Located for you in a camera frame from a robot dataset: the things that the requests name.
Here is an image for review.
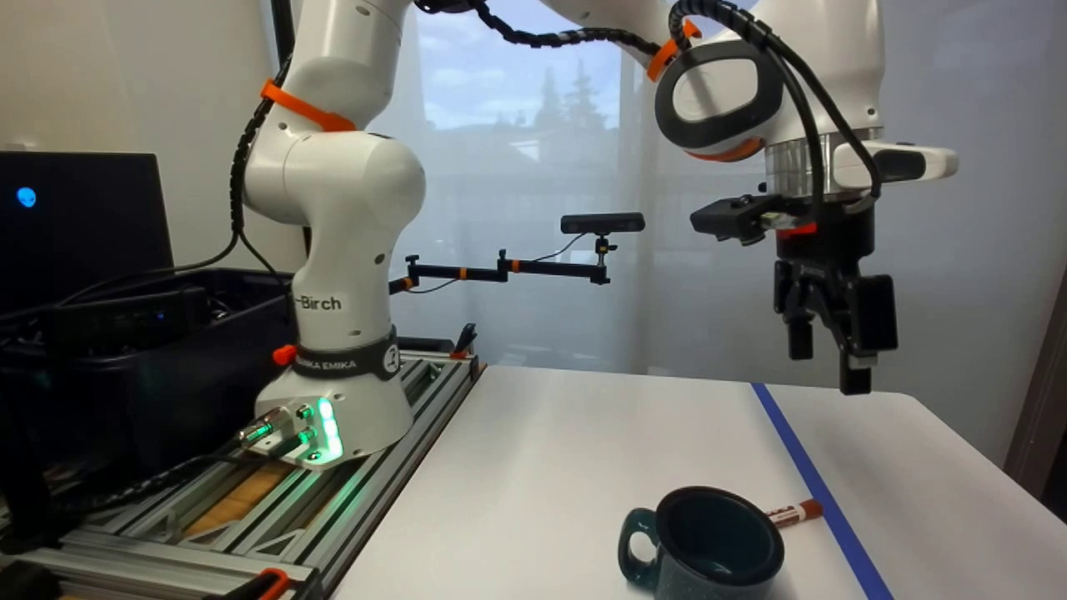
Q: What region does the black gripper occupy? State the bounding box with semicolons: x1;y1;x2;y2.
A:
774;204;902;398

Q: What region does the red marker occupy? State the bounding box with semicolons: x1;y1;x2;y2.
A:
763;496;828;529

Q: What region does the dark green mug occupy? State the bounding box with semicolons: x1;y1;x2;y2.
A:
618;484;788;600

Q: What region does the blue tape line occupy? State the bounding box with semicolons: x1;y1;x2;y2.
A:
746;381;897;600

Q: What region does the white sheer curtain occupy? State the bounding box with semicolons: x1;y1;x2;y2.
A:
363;0;1067;469

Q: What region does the black red clamp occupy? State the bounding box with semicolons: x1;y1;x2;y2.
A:
447;319;481;363

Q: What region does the wooden plank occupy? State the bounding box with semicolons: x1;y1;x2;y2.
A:
181;460;295;545

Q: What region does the black storage bin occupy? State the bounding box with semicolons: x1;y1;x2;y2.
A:
0;268;305;496

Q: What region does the black computer monitor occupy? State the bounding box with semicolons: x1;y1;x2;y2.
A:
0;149;178;319

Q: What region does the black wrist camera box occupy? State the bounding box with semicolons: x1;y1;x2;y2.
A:
688;195;779;246

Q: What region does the black bar stereo camera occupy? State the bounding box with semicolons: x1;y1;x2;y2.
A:
558;211;647;241

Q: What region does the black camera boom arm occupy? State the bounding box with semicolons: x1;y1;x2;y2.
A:
387;231;618;296

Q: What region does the black corrugated cable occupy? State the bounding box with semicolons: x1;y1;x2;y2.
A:
0;0;886;331

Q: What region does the aluminium rail base frame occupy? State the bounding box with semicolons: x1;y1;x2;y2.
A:
0;331;486;600

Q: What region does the orange black clamp handle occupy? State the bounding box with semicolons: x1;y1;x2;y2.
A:
251;565;296;600

